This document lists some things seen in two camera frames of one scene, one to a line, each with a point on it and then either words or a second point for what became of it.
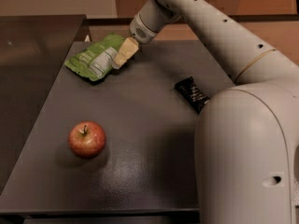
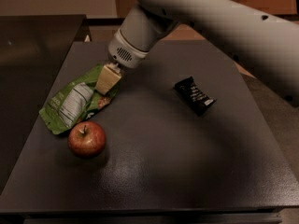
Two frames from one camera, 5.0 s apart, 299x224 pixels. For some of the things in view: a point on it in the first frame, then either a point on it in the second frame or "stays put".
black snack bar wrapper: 190,90 stays put
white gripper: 140,32 to 126,54
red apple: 86,139 stays put
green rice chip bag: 94,60 to 75,100
